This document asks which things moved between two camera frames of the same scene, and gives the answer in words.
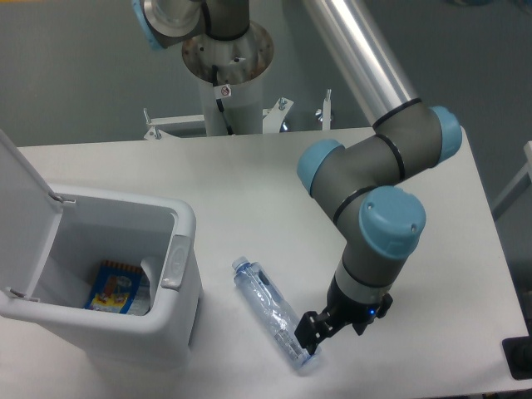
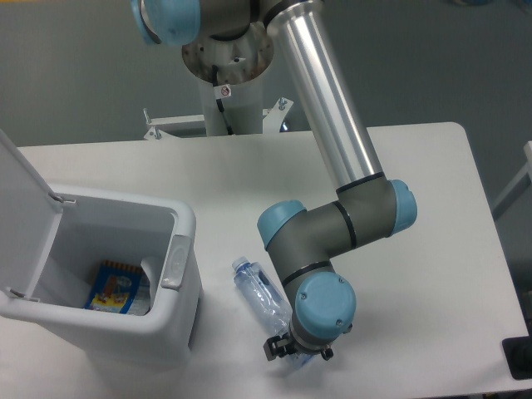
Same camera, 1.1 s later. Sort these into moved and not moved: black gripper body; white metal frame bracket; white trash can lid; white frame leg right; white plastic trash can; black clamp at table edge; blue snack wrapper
Moved: black gripper body
Not moved: white frame leg right; black clamp at table edge; white trash can lid; white plastic trash can; white metal frame bracket; blue snack wrapper
